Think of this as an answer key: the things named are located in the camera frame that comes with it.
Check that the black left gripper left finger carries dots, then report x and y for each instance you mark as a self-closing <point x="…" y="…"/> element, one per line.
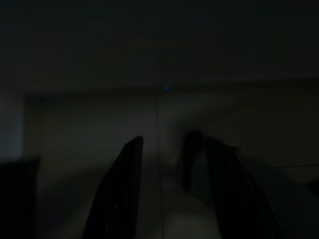
<point x="119" y="189"/>

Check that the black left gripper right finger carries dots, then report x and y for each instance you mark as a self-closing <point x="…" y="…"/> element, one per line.
<point x="231" y="194"/>

